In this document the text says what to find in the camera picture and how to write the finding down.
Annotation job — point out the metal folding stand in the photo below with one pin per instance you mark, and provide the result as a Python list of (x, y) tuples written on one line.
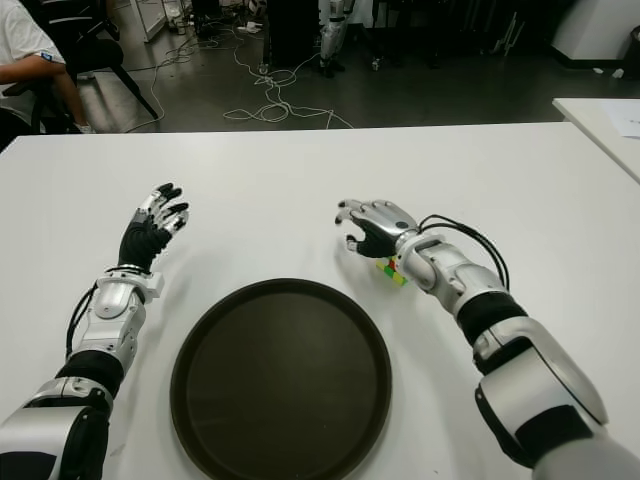
[(509, 32)]

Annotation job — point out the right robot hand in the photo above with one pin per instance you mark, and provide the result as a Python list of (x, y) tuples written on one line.
[(382, 225)]

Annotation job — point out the standing humanoid robot legs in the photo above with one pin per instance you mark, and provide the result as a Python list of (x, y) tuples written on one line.
[(332, 35)]

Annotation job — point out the multicoloured Rubik's cube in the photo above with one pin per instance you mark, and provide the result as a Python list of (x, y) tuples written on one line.
[(392, 272)]

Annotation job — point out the white side table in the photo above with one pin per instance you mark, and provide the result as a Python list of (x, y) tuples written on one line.
[(605, 127)]

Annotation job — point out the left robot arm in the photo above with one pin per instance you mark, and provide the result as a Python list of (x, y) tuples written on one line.
[(100, 320)]

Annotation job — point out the white paper sheet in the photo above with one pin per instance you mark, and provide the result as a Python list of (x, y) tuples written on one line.
[(625, 117)]

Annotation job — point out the black office chair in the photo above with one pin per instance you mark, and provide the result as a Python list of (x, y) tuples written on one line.
[(95, 45)]

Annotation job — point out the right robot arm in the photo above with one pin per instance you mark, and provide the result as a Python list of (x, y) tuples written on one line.
[(500, 325)]

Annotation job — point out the seated person white shirt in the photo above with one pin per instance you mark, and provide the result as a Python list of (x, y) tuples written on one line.
[(22, 40)]

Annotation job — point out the round dark brown plate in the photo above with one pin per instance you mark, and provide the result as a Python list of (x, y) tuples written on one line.
[(280, 385)]

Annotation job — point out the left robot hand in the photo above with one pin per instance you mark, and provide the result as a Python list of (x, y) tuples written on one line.
[(142, 235)]

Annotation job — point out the white cabinet black base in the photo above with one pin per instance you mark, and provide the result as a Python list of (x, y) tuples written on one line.
[(595, 25)]

